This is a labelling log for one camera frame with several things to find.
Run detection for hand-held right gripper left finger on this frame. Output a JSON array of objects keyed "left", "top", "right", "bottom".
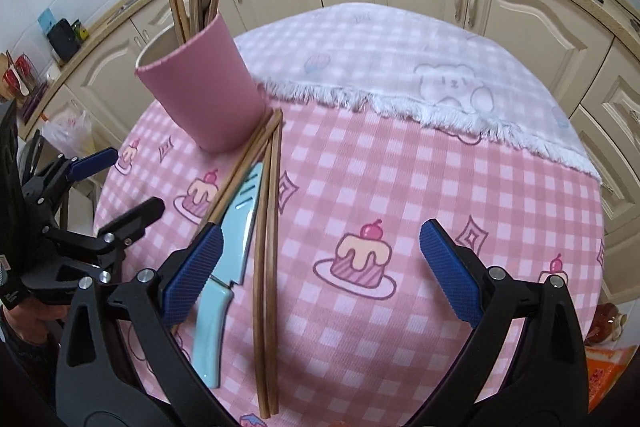
[{"left": 55, "top": 223, "right": 231, "bottom": 427}]

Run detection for white fringed cloth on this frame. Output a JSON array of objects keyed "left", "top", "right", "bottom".
[{"left": 232, "top": 2, "right": 601, "bottom": 182}]

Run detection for white plastic bag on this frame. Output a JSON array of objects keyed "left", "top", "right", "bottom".
[{"left": 42, "top": 109, "right": 93, "bottom": 158}]

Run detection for orange printed packet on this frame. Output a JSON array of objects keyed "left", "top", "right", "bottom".
[{"left": 585, "top": 344, "right": 640, "bottom": 418}]

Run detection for brown ceramic pot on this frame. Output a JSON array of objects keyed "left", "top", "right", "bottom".
[{"left": 582, "top": 302, "right": 628, "bottom": 348}]

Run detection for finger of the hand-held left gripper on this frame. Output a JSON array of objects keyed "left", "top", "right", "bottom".
[
  {"left": 44, "top": 196, "right": 167, "bottom": 273},
  {"left": 20, "top": 147, "right": 119, "bottom": 208}
]

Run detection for pink cup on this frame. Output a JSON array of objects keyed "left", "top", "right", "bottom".
[{"left": 135, "top": 13, "right": 275, "bottom": 154}]

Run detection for light blue knife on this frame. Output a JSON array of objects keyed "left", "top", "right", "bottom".
[{"left": 191, "top": 162, "right": 265, "bottom": 389}]

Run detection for cream lower cabinets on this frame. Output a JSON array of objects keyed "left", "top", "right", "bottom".
[{"left": 15, "top": 0, "right": 640, "bottom": 308}]

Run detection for black electric kettle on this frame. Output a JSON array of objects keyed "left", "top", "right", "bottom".
[{"left": 46, "top": 18, "right": 81, "bottom": 62}]

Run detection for pink checked tablecloth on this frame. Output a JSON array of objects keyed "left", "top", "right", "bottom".
[{"left": 92, "top": 104, "right": 608, "bottom": 427}]

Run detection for red utensil rack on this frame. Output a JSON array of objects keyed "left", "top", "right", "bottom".
[{"left": 2, "top": 52, "right": 48, "bottom": 122}]

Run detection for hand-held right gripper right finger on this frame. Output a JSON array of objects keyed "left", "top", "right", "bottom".
[{"left": 415, "top": 218, "right": 586, "bottom": 427}]

